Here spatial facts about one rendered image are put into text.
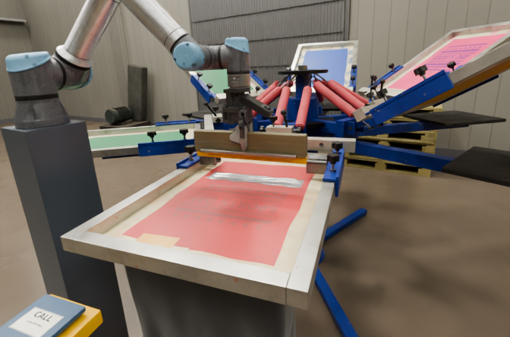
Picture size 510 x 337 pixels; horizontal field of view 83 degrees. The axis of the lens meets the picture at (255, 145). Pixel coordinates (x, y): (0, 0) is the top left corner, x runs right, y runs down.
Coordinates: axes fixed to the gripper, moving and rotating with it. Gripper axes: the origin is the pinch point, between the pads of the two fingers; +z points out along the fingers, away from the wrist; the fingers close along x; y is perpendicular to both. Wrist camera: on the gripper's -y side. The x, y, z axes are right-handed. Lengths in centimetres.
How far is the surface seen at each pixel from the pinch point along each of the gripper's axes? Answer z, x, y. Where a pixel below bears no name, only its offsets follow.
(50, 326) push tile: 12, 66, 9
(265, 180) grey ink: 13.1, -2.9, -4.8
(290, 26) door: -87, -411, 83
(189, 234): 13.7, 34.6, 3.1
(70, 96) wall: 39, -554, 802
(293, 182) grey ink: 13.0, -3.0, -15.1
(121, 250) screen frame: 10, 49, 10
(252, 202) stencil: 13.6, 13.8, -6.1
